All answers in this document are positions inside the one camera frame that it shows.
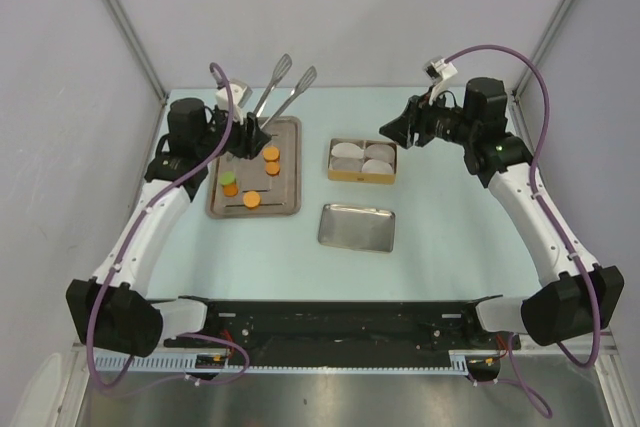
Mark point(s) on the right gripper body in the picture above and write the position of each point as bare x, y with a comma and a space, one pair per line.
438, 120

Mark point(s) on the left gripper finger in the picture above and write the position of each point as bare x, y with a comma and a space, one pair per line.
260, 140
249, 137

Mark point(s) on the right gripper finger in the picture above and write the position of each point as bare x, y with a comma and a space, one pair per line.
402, 124
404, 141

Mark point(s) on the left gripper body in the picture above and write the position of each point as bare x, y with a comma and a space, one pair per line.
213, 140

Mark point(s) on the orange cookie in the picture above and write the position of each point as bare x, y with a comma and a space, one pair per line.
271, 153
230, 190
272, 168
251, 199

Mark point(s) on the green cookie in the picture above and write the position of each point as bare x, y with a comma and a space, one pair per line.
227, 178

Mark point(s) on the steel tongs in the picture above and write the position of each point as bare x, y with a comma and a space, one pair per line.
275, 100

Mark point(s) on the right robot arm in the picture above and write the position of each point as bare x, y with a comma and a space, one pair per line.
578, 295

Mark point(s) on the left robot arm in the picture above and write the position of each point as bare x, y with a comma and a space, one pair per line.
110, 310

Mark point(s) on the white paper cup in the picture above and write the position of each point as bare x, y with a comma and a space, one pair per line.
378, 151
375, 166
347, 150
346, 164

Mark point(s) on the steel baking tray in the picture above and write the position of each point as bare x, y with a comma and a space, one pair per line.
280, 195

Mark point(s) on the gold cookie tin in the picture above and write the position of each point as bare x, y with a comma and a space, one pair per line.
360, 177

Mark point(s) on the steel tin lid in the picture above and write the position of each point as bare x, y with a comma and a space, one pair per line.
357, 228

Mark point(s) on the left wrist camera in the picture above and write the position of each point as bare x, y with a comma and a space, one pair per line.
240, 94

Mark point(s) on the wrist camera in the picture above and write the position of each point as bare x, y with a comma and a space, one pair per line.
240, 94
440, 72

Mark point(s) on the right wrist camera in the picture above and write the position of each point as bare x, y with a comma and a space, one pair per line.
440, 72

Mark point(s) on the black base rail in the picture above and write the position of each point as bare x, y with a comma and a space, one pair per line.
361, 332

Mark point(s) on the white cable duct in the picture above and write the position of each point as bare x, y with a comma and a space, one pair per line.
446, 363

